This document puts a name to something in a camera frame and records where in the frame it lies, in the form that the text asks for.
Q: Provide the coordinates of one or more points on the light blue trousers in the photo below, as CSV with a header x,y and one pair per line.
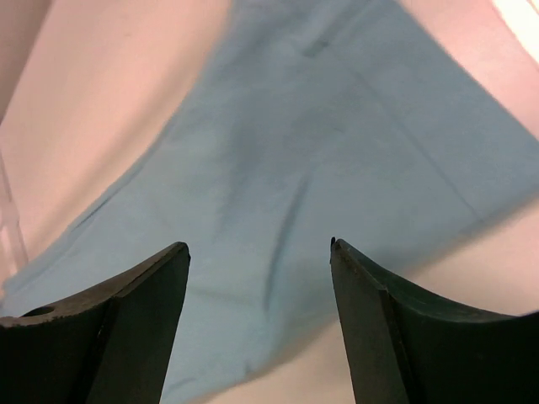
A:
x,y
312,119

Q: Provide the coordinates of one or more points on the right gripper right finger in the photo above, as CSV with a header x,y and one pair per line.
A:
x,y
406,344

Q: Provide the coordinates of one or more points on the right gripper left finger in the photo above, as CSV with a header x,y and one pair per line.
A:
x,y
110,343

